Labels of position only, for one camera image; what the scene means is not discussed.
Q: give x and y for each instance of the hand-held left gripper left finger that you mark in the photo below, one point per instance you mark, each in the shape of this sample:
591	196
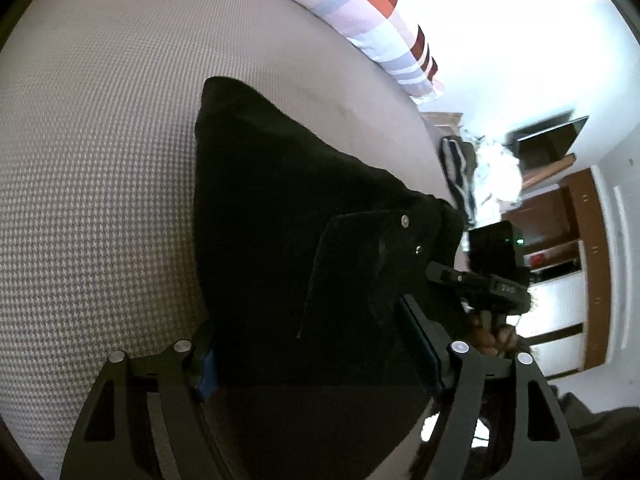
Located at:
206	375

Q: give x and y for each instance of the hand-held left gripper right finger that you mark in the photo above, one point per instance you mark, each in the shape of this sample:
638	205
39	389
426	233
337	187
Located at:
422	345

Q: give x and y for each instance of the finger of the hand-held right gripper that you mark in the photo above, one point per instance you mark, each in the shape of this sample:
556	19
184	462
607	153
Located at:
452	275

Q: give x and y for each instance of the black pants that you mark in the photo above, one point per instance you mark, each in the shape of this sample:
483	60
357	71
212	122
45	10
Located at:
280	210

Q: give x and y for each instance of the person's right hand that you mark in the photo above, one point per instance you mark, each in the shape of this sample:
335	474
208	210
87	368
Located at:
492	342

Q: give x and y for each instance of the dark striped cloth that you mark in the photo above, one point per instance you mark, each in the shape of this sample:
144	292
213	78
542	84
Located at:
457	180

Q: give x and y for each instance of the white clothes pile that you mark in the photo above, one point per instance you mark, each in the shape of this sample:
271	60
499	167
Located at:
497	170

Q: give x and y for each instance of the brown wooden cabinet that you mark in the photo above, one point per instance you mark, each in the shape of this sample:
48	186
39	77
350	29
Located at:
585	260

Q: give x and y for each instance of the dark flat screen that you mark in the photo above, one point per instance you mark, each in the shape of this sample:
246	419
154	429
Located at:
547	142

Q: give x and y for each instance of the brown cardboard box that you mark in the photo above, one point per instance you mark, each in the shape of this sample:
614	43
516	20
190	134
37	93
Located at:
442	121

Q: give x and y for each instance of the pink patterned pillow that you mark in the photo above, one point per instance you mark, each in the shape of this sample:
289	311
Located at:
350	5

